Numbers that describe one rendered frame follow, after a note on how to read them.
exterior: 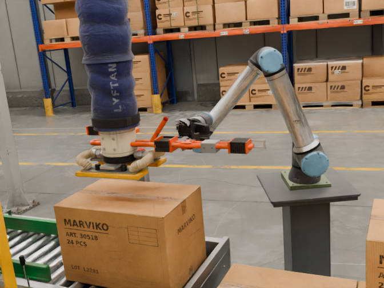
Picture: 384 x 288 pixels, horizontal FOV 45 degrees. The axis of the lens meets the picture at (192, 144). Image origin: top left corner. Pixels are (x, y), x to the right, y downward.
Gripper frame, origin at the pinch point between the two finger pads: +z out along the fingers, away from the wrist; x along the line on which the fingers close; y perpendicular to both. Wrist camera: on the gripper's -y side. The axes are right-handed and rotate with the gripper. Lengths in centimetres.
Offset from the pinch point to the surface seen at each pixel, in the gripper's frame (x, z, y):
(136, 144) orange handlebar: 0.0, 16.6, 15.5
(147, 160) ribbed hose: -5.8, 22.0, 7.7
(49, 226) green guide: -60, -8, 99
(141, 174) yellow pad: -11.5, 24.7, 10.2
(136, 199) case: -26.8, 18.3, 18.3
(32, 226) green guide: -62, -8, 113
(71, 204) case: -27, 30, 48
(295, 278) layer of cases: -68, 2, -52
